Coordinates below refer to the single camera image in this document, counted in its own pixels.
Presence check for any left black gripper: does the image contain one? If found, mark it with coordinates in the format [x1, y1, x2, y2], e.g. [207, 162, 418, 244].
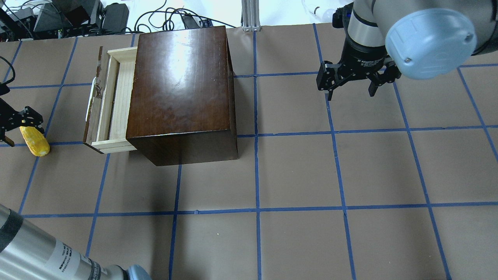
[0, 98, 45, 147]

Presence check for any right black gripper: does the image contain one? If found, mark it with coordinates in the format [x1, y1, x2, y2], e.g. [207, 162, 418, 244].
[316, 37, 402, 101]

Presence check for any yellow corn cob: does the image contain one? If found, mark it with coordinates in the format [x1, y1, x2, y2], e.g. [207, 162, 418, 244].
[20, 126, 50, 157]

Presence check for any wooden drawer with white handle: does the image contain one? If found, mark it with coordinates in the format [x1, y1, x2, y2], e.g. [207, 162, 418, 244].
[82, 46, 137, 154]

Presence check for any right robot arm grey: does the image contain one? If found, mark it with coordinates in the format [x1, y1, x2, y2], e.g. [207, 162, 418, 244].
[316, 0, 497, 100]

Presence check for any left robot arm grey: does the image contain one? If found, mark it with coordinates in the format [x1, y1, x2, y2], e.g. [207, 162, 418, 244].
[1, 84, 151, 280]

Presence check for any dark wooden drawer cabinet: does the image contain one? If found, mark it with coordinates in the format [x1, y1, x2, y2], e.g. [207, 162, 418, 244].
[126, 26, 238, 166]

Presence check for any black laptop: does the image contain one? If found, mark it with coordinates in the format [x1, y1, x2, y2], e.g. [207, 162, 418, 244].
[0, 0, 105, 42]

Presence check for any aluminium frame post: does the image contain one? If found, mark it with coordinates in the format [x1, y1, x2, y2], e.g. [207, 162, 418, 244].
[241, 0, 261, 32]

